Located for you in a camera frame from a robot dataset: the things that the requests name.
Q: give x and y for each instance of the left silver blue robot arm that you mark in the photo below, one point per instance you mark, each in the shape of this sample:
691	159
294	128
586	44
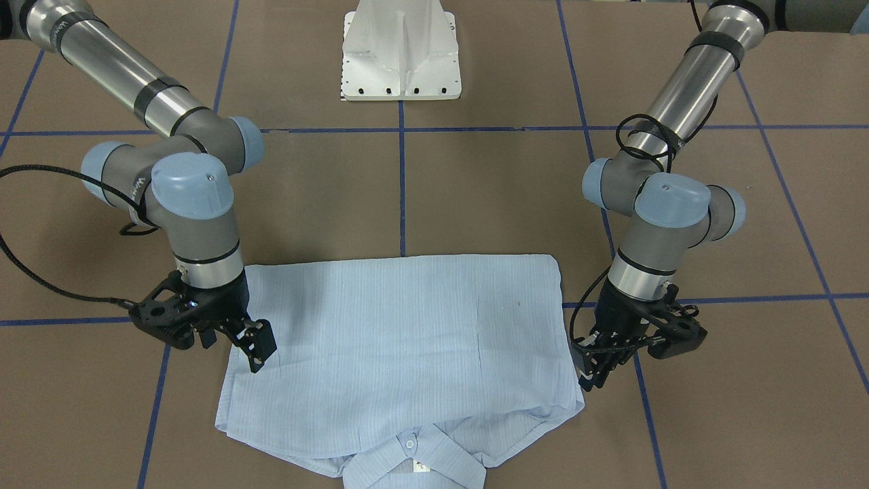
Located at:
669	213

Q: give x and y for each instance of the light blue button-up shirt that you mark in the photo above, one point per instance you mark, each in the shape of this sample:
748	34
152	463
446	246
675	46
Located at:
422	372

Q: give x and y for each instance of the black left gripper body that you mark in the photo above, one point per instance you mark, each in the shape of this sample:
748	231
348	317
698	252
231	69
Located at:
616	314

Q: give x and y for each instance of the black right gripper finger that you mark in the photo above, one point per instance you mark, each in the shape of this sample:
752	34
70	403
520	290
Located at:
255	339

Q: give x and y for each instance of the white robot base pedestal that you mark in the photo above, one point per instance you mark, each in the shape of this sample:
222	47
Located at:
400	51

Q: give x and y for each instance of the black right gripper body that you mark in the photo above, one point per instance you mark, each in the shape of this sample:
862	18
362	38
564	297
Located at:
227	303

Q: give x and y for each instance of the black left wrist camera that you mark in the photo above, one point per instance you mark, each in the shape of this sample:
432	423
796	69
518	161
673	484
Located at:
677	328

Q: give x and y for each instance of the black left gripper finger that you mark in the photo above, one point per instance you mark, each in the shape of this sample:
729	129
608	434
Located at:
585	345
598	366

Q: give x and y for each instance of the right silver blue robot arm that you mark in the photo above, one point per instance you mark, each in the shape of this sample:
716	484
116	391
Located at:
179	185

